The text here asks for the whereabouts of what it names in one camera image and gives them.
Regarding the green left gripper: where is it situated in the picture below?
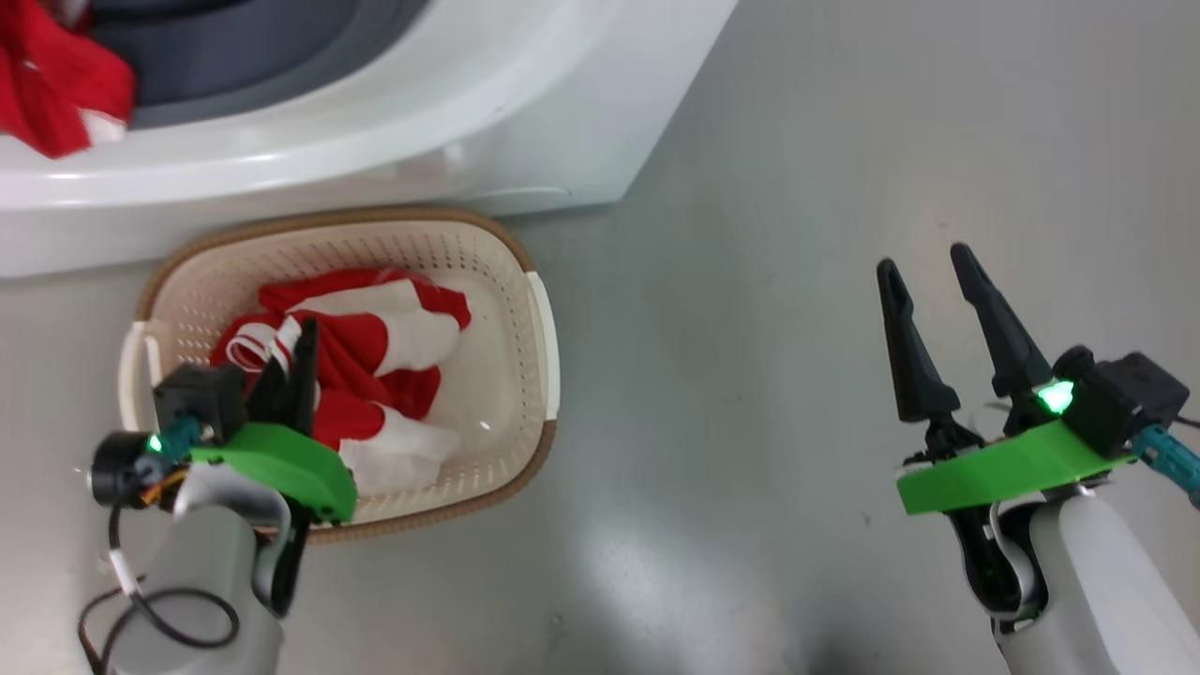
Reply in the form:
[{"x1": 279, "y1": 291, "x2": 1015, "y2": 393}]
[{"x1": 190, "y1": 317, "x2": 358, "y2": 620}]

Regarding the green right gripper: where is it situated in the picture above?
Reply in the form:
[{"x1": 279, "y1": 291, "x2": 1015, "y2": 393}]
[{"x1": 877, "y1": 242, "x2": 1135, "y2": 638}]

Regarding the red and white striped garment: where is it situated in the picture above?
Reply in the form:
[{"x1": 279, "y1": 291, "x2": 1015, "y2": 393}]
[{"x1": 208, "y1": 267, "x2": 473, "y2": 498}]

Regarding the cream perforated laundry basket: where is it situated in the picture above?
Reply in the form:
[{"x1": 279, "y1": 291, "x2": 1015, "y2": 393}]
[{"x1": 117, "y1": 206, "x2": 562, "y2": 547}]

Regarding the grey rubber door gasket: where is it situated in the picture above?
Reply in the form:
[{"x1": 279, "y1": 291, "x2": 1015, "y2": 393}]
[{"x1": 89, "y1": 0, "x2": 432, "y2": 129}]

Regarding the white washing machine body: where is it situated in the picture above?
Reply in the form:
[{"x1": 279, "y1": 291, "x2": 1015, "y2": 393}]
[{"x1": 0, "y1": 0, "x2": 742, "y2": 279}]

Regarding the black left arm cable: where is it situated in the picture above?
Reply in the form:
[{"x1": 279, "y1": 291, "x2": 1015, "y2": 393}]
[{"x1": 78, "y1": 502, "x2": 240, "y2": 675}]

